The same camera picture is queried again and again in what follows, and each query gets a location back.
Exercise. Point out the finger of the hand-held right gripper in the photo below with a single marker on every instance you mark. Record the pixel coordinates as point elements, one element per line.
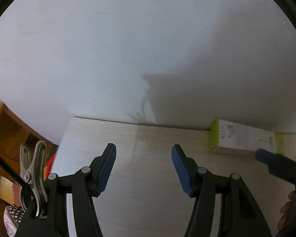
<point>264,155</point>

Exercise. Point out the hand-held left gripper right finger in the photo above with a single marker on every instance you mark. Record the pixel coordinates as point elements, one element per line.
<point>181,172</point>

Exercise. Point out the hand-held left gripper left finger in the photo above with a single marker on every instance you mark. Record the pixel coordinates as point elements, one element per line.
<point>107,171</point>

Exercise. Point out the white green cardboard box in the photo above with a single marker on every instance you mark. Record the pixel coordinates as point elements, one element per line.
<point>244,138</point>

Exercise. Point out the person's right hand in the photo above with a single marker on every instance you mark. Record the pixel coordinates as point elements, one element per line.
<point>285,212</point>

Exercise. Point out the red plastic stool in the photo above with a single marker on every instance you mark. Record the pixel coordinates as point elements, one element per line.
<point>52,164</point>

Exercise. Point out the metal spring clip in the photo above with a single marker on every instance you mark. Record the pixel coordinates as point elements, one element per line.
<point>37,167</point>

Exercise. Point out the wooden cabinet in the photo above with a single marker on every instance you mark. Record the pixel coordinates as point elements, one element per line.
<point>12,138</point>

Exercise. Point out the light wooden board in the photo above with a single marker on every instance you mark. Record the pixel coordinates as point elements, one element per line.
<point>3,188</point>

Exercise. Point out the pink printed blanket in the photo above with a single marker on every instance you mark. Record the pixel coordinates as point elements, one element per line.
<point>9,227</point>

